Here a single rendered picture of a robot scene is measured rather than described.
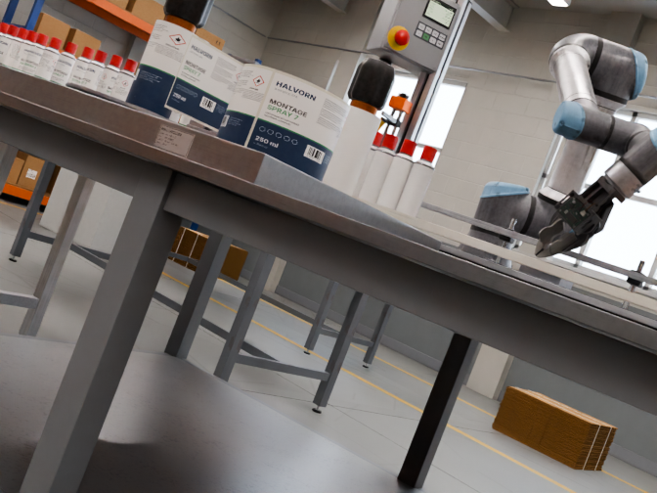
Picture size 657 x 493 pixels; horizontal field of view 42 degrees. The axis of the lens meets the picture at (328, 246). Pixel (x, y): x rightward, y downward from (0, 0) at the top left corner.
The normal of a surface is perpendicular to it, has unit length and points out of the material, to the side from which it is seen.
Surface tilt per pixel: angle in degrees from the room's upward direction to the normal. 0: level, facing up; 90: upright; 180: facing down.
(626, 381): 90
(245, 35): 90
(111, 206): 90
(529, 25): 90
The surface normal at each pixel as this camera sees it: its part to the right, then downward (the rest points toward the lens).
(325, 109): 0.62, 0.25
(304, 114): 0.31, 0.13
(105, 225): 0.79, 0.31
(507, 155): -0.65, -0.25
